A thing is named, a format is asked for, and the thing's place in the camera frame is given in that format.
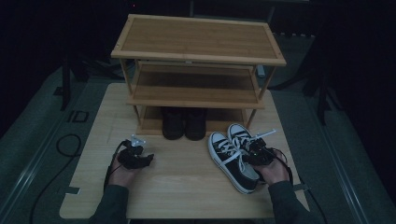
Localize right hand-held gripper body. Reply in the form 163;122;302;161
248;128;277;167

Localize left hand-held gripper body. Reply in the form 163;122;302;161
116;133;148;171

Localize black leather shoe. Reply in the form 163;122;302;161
184;106;208;142
161;106;186;141

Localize wooden three-tier shoe rack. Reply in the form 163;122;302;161
110;13;288;138

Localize person's left hand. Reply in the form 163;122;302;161
106;151;142;189

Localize person's right hand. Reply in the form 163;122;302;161
252;149;290;187

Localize black metal stand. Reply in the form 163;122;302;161
268;29;344;126
59;50;92;112

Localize right hand-held gripper cable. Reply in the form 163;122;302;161
270;147;329;224

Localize black floor cable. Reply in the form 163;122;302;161
29;133;83;224

